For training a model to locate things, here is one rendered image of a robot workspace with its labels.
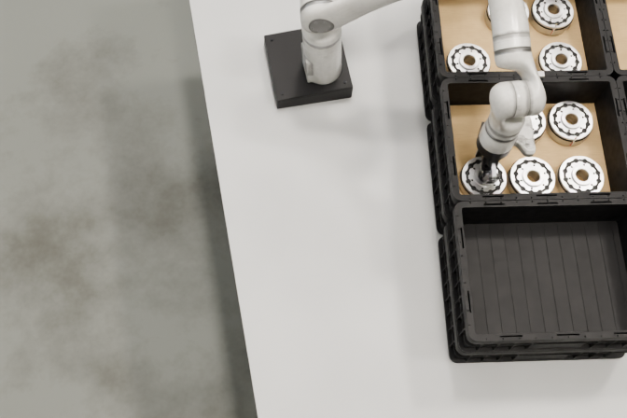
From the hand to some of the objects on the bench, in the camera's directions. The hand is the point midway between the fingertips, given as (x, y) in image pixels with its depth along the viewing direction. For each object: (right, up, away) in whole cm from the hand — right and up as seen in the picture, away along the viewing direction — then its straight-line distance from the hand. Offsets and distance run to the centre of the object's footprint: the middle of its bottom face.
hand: (482, 165), depth 191 cm
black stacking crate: (+9, +25, +28) cm, 39 cm away
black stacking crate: (+11, -30, +5) cm, 33 cm away
